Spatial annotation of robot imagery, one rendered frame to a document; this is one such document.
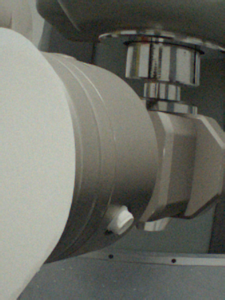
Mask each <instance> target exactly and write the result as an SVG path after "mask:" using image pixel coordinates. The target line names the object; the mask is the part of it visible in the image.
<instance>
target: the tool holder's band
mask: <svg viewBox="0 0 225 300"><path fill-rule="evenodd" d="M139 98H140V99H141V102H142V103H143V105H144V107H145V109H151V110H164V111H168V112H177V113H190V114H193V115H197V114H198V110H197V109H198V108H197V106H196V105H195V104H192V103H191V102H184V101H177V100H171V99H164V98H147V97H146V96H139Z"/></svg>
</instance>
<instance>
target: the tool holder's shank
mask: <svg viewBox="0 0 225 300"><path fill-rule="evenodd" d="M137 82H140V83H144V84H145V87H144V94H143V96H146V97H147V98H164V99H171V100H177V101H179V100H180V88H187V86H186V85H185V84H177V83H171V82H165V81H156V80H138V81H137Z"/></svg>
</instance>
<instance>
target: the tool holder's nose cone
mask: <svg viewBox="0 0 225 300"><path fill-rule="evenodd" d="M172 219H173V218H172V217H169V218H164V219H160V220H156V221H153V222H139V221H138V222H137V223H136V224H135V226H134V227H133V228H135V229H140V230H148V231H158V230H165V229H166V228H167V227H168V225H169V223H170V222H171V221H172Z"/></svg>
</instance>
